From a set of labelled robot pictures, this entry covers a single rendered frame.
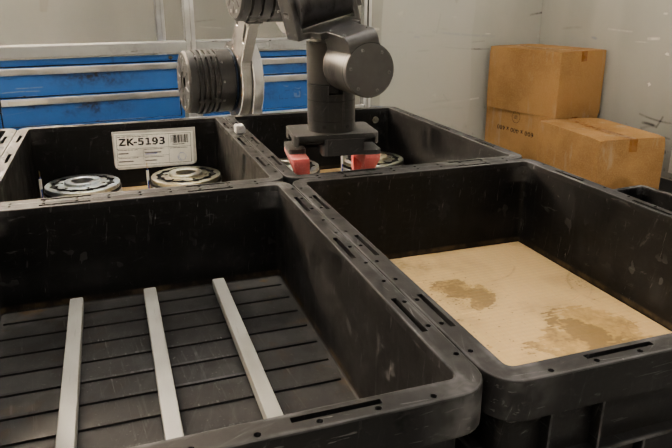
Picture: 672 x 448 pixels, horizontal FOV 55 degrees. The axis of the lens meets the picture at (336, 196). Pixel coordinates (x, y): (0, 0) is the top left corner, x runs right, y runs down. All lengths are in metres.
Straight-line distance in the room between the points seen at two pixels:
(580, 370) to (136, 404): 0.31
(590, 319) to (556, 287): 0.07
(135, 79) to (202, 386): 2.35
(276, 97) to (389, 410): 2.70
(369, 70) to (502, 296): 0.27
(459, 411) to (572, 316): 0.33
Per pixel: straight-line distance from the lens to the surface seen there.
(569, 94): 4.21
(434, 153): 0.98
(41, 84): 2.79
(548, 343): 0.60
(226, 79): 1.83
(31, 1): 3.63
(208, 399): 0.51
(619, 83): 4.38
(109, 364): 0.57
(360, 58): 0.68
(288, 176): 0.69
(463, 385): 0.34
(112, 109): 2.82
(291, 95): 3.00
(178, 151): 1.05
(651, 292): 0.67
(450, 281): 0.69
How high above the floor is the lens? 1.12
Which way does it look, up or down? 17 degrees down
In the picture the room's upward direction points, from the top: straight up
